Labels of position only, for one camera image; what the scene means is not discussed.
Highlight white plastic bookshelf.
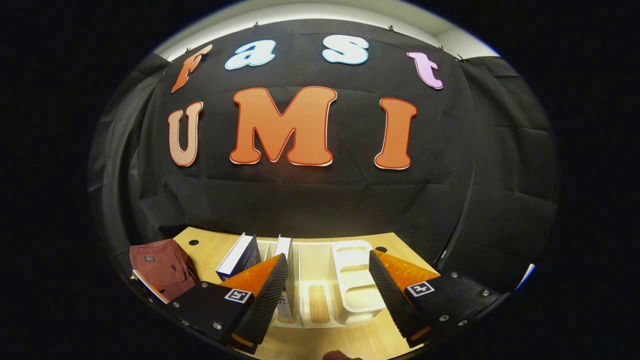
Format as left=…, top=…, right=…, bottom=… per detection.
left=255, top=240, right=388, bottom=329

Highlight grey portrait book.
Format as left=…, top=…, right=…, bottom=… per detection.
left=272, top=235, right=296, bottom=321

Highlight maroon schoolbag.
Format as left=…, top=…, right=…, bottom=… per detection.
left=129, top=238, right=201, bottom=305

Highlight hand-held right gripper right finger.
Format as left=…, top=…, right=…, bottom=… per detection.
left=369, top=249, right=503, bottom=348

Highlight blue picture book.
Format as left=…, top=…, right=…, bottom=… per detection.
left=216, top=233, right=262, bottom=282

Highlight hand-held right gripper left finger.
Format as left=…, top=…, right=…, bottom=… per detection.
left=165, top=253, right=290, bottom=355

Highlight thin grey cable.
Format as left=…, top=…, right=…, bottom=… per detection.
left=435, top=162, right=476, bottom=271

